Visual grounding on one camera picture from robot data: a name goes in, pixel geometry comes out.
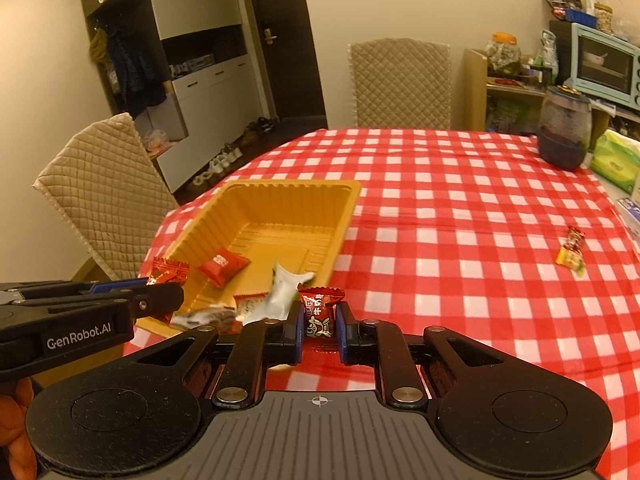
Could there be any orange-red twist-wrapped candy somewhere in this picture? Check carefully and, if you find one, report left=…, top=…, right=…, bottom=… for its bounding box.
left=146, top=256, right=191, bottom=288

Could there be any pickle jar with orange lid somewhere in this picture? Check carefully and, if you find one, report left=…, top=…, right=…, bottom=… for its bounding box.
left=484, top=32, right=522, bottom=73

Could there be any dark glass jar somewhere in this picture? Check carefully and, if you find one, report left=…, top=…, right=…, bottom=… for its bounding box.
left=537, top=85, right=593, bottom=171

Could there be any clear plastic bag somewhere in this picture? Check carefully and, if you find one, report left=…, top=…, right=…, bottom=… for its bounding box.
left=612, top=5, right=640, bottom=41

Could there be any green tissue pack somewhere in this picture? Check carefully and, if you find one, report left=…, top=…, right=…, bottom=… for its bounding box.
left=590, top=129, right=640, bottom=195

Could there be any yellow-green wrapped candy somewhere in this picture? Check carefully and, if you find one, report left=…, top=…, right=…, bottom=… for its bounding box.
left=556, top=246, right=587, bottom=277

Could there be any blue and white packet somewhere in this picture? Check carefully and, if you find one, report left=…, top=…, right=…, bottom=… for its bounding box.
left=615, top=196, right=640, bottom=241

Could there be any light blue toaster oven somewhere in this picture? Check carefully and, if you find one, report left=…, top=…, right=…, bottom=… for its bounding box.
left=562, top=22, right=640, bottom=108

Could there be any row of shoes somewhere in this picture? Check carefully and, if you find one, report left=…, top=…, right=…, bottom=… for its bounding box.
left=192, top=117, right=278, bottom=188

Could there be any beige quilted chair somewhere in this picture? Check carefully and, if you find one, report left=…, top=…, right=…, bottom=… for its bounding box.
left=32, top=112, right=181, bottom=281
left=347, top=37, right=453, bottom=131

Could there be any dark door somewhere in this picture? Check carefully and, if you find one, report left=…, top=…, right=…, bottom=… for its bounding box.
left=235, top=0, right=328, bottom=126

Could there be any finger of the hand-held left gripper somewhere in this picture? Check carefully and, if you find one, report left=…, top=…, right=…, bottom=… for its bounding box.
left=0, top=278, right=151, bottom=305
left=0, top=282, right=185, bottom=323

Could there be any yellow plastic tray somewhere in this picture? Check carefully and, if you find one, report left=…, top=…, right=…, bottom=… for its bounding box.
left=134, top=179, right=362, bottom=341

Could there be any red packet with white print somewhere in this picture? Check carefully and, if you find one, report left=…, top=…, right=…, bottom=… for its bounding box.
left=196, top=249, right=251, bottom=288

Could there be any green plastic bag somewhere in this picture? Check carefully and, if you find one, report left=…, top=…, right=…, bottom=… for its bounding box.
left=535, top=29, right=560, bottom=86

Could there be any clear packet with dark contents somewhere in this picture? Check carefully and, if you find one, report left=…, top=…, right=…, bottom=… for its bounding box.
left=172, top=305, right=238, bottom=335

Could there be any wooden shelf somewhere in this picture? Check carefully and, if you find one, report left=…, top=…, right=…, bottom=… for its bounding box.
left=462, top=49, right=613, bottom=136

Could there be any dark hanging jacket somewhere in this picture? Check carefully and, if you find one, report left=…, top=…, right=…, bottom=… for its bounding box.
left=90, top=27, right=168, bottom=107

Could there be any red checked tablecloth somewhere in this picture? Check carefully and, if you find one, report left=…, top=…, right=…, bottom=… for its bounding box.
left=137, top=127, right=640, bottom=480

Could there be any red candy with printed wrapper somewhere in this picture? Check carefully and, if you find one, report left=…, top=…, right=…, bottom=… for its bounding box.
left=296, top=284, right=347, bottom=355

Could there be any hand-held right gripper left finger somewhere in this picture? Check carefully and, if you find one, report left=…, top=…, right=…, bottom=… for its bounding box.
left=90, top=303, right=306, bottom=409

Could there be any clear packet with brown cube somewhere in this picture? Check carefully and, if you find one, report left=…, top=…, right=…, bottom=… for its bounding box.
left=265, top=260, right=317, bottom=323

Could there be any person's left hand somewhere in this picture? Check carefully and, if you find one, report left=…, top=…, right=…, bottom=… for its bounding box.
left=0, top=377, right=38, bottom=480

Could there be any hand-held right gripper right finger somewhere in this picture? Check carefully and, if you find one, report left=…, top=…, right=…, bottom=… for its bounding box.
left=334, top=303, right=551, bottom=409

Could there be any blue box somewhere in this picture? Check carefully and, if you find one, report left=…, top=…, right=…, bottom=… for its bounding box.
left=552, top=7, right=598, bottom=29

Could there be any small red-edged packet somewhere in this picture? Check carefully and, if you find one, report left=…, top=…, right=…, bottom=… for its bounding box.
left=234, top=292, right=273, bottom=325

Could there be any white cabinet with dark frame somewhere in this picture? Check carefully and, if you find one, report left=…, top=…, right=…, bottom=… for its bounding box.
left=80, top=0, right=273, bottom=196

